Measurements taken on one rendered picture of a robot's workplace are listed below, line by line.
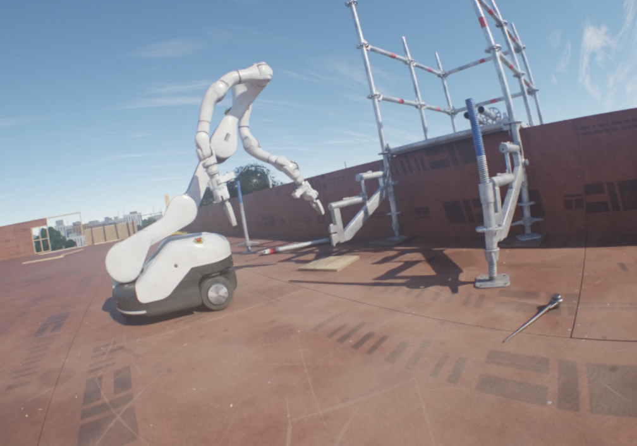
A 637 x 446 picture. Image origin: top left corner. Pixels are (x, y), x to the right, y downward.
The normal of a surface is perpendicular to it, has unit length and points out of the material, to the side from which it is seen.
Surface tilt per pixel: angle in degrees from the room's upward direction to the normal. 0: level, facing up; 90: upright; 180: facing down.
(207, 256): 90
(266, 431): 0
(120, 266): 90
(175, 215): 90
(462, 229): 90
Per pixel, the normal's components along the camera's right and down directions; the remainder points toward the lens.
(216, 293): 0.52, -0.02
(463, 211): -0.79, 0.14
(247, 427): -0.16, -0.99
